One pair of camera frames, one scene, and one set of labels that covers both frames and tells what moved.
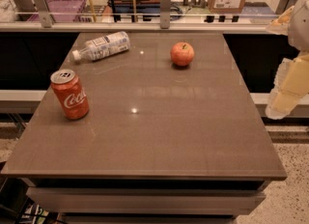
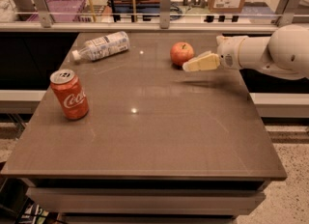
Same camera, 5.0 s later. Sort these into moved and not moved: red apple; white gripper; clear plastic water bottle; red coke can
Moved: white gripper
Not moved: clear plastic water bottle; red apple; red coke can
